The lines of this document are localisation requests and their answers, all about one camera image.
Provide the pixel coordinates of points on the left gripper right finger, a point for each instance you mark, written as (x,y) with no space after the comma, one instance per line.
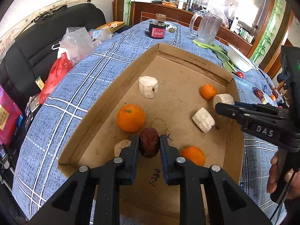
(207,192)

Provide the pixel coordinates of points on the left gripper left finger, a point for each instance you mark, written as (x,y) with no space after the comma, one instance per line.
(92,192)

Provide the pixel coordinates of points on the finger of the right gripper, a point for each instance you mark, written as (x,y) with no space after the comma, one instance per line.
(267,108)
(272,128)

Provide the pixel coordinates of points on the beige yam piece front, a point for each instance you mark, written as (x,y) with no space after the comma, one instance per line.
(119,146)

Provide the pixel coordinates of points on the red jujube date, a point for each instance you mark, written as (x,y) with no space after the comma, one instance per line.
(149,142)
(258,93)

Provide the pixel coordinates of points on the large orange mandarin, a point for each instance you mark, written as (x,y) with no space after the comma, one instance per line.
(131,118)

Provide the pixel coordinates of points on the round beige yam piece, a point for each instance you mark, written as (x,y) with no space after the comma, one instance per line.
(148,86)

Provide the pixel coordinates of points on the small orange far mandarin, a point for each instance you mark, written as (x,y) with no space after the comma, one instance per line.
(273,97)

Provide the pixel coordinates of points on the red jujube date back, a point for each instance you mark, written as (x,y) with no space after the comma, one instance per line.
(258,93)

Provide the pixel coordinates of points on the blue plaid tablecloth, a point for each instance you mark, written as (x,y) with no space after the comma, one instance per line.
(37,176)

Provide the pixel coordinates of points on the white yam piece back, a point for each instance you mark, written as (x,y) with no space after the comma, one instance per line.
(223,98)

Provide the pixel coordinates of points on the red cherry tomato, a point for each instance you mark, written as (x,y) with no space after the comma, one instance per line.
(240,74)

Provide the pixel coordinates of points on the white plastic bowl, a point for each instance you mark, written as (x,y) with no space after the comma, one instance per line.
(238,59)

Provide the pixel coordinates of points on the green leafy vegetable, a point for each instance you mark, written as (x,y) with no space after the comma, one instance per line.
(220,53)

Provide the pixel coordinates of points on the brown cardboard tray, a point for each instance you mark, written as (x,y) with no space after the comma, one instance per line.
(180,76)

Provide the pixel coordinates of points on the pink gift bag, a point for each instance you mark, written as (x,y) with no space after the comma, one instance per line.
(10,114)

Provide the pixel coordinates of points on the clear plastic pitcher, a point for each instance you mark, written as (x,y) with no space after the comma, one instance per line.
(208,27)

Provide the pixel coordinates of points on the small green olive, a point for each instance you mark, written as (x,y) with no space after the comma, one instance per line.
(172,30)

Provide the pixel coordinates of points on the red plastic bag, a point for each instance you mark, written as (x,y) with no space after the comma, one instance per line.
(60,68)

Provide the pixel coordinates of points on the black leather sofa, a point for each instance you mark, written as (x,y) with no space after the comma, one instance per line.
(31,55)

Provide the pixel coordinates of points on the dark jar pink label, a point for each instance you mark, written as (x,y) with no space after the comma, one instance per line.
(157,27)

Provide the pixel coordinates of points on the clear plastic bag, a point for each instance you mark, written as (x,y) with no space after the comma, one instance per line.
(76,43)

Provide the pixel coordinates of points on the wooden counter cabinet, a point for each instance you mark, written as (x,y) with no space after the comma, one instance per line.
(144,11)

